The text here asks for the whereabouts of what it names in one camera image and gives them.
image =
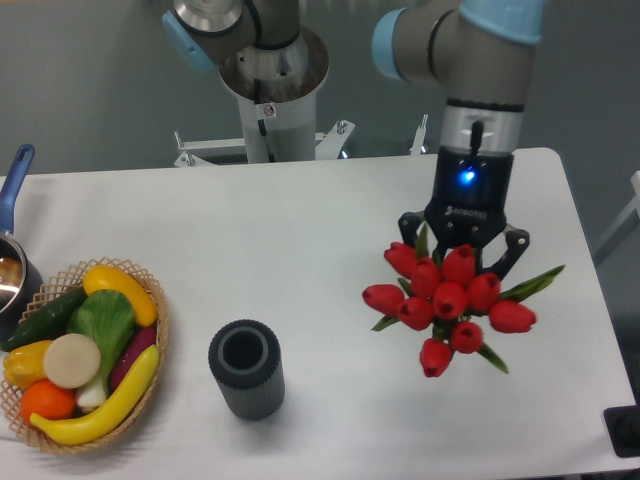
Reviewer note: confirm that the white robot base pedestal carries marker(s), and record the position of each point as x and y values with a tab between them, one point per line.
280	83

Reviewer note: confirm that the orange fruit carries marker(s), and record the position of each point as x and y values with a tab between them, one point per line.
47	400

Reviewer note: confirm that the white frame at right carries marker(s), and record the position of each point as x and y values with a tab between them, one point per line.
620	227

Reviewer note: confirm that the yellow banana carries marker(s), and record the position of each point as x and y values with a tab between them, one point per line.
112	412

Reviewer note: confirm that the red tulip bouquet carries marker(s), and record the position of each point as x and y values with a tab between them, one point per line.
444	293

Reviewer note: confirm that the black device at edge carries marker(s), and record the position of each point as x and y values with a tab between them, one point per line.
623	428

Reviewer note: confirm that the dark grey ribbed vase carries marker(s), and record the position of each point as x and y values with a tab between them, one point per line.
245	359

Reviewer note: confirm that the yellow bell pepper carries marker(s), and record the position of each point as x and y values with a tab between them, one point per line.
24	366

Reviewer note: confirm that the blue handled saucepan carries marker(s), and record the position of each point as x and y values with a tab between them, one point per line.
20	279

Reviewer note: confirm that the beige round disc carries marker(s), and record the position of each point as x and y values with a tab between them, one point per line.
71	361

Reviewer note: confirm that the purple sweet potato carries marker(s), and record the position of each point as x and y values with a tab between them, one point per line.
141	340

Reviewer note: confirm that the white metal mounting bracket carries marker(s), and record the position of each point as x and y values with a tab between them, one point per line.
268	140

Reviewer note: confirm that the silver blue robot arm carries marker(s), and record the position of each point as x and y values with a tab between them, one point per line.
482	52

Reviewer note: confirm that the woven wicker basket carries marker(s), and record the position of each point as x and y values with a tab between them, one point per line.
59	284

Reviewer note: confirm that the green bok choy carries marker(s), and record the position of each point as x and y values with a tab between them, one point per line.
106	317

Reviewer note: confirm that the yellow squash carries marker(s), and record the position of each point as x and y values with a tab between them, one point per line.
106	277

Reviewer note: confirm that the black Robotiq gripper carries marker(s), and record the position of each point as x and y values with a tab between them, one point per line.
467	207

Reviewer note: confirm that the green cucumber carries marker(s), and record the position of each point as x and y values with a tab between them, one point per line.
46	323

